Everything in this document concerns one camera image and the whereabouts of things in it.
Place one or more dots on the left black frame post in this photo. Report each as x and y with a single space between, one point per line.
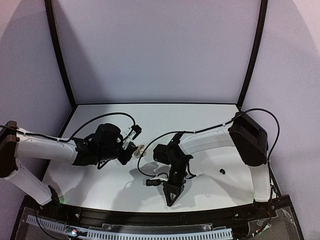
49 9

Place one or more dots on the black front frame rail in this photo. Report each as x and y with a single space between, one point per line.
238 215

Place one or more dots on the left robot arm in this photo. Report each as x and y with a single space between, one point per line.
105 144

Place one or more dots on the white earbud charging case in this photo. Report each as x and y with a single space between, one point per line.
140 151

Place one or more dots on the white slotted cable duct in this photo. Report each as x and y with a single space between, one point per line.
129 232

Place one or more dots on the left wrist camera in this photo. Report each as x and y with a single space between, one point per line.
135 131

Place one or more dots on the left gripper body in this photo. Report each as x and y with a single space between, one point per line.
125 153

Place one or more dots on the black earbud right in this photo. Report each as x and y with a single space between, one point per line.
222 171

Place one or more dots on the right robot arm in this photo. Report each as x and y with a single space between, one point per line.
241 132

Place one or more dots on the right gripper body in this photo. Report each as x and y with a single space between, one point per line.
173 186

